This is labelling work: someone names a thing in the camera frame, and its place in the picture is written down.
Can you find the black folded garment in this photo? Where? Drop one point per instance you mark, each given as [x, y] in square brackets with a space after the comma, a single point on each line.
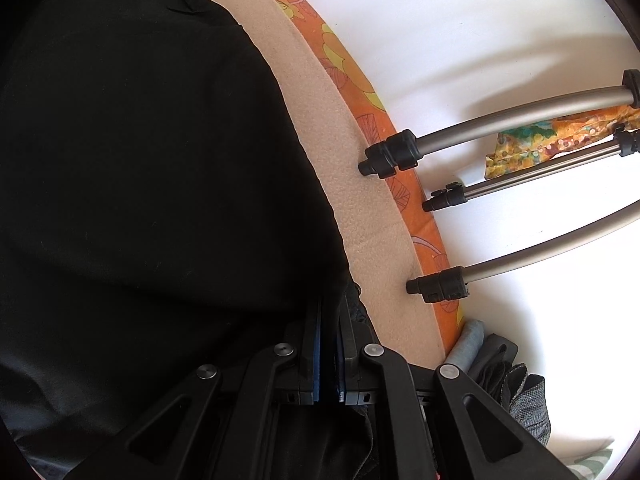
[492, 360]

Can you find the blue-grey folded garment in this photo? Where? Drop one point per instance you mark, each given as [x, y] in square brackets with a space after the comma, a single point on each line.
[465, 345]

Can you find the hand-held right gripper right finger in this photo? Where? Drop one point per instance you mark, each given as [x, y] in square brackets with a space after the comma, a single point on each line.
[341, 375]

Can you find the black pants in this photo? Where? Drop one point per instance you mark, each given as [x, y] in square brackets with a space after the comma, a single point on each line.
[150, 185]

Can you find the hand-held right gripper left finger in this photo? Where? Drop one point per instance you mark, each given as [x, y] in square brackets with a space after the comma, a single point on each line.
[316, 355]

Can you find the pink fleece blanket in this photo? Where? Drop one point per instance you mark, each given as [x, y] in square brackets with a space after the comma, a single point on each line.
[325, 135]

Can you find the grey metal tripod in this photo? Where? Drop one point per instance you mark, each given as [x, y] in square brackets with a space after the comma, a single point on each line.
[500, 127]

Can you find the grey patterned folded garment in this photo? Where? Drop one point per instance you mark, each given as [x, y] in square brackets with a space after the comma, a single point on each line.
[530, 405]

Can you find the yellow patterned cloth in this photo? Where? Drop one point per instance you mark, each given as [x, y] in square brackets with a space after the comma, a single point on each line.
[525, 147]

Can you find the green and white pillow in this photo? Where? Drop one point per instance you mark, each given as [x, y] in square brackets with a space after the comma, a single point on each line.
[590, 465]

